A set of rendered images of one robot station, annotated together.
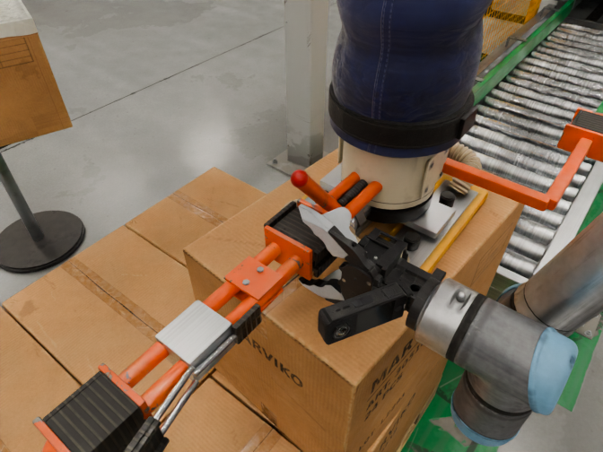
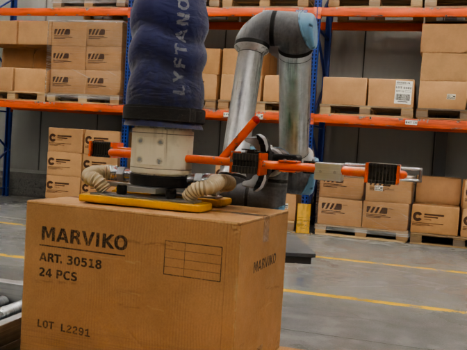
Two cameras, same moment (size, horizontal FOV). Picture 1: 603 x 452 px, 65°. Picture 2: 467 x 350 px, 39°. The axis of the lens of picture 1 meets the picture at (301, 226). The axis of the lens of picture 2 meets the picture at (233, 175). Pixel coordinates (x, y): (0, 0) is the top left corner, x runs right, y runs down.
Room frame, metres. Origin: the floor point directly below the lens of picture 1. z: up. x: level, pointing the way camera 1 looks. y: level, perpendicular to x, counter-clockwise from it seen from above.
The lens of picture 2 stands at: (1.19, 1.61, 1.12)
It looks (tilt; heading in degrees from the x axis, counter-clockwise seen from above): 3 degrees down; 248
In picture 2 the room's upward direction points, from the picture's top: 4 degrees clockwise
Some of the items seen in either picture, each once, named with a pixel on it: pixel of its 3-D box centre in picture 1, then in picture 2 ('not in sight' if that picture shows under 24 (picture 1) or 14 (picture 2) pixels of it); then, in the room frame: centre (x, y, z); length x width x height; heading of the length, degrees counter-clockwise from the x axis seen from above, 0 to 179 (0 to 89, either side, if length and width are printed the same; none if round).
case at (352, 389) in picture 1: (359, 283); (159, 277); (0.69, -0.13, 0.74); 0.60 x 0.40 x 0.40; 137
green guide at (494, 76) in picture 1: (516, 47); not in sight; (2.35, -1.09, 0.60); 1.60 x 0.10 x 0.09; 142
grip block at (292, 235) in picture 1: (304, 238); (249, 162); (0.49, 0.00, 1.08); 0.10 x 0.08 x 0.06; 52
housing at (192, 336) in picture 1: (196, 340); (329, 171); (0.32, 0.13, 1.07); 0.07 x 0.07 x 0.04; 52
